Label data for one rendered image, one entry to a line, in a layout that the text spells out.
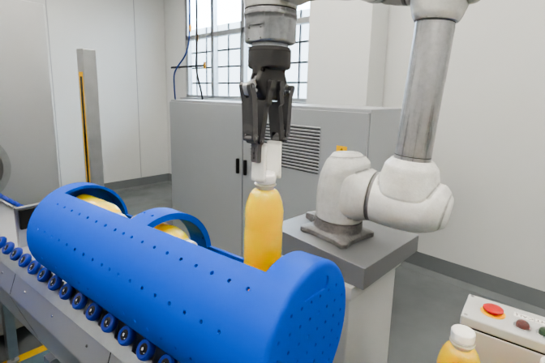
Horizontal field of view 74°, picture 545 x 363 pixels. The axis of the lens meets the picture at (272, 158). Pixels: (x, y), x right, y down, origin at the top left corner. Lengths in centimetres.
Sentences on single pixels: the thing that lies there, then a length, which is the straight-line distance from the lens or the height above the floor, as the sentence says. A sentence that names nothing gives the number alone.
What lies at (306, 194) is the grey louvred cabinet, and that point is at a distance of 244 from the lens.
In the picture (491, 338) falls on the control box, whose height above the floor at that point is 107.
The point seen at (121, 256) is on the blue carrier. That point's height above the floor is 117.
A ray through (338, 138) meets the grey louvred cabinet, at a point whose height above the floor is 126.
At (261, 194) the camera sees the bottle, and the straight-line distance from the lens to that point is 65.
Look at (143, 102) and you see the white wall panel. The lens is 605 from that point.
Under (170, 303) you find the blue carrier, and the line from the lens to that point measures 73.
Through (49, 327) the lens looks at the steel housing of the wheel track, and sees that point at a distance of 131.
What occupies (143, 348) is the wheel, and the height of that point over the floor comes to 97.
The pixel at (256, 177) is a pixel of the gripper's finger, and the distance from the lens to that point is 65.
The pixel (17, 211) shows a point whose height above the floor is 107.
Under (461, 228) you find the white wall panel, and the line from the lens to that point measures 339.
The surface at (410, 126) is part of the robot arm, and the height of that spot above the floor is 144.
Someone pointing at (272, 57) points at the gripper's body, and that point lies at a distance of 61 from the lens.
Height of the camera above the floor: 152
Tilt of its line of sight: 10 degrees down
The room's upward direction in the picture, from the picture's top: 1 degrees clockwise
